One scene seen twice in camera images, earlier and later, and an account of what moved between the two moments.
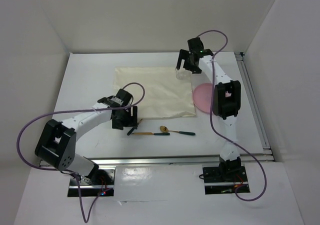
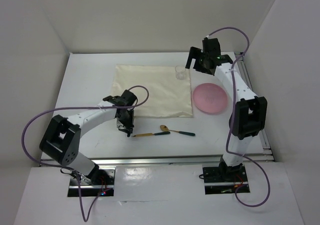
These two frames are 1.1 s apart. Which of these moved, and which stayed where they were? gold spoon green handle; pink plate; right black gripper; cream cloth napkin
Moved: right black gripper
Stayed: gold spoon green handle; pink plate; cream cloth napkin
